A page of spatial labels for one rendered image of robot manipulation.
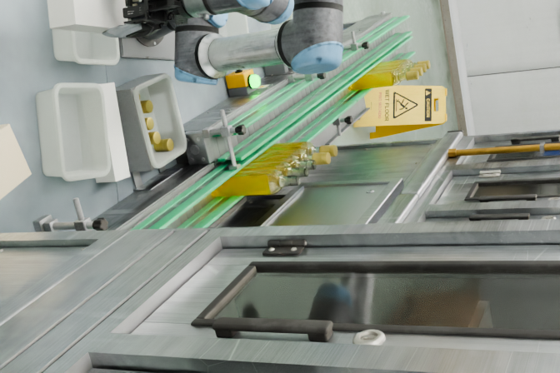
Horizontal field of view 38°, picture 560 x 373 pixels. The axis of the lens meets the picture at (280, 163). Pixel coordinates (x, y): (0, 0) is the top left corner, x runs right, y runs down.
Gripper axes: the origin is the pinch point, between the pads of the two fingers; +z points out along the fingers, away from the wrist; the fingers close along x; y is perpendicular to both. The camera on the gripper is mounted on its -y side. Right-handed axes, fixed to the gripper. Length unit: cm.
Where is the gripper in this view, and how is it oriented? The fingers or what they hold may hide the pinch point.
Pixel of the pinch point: (108, 13)
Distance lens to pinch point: 163.8
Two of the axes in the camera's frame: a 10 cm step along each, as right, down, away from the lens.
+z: -8.9, 0.6, 4.5
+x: 0.8, 10.0, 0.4
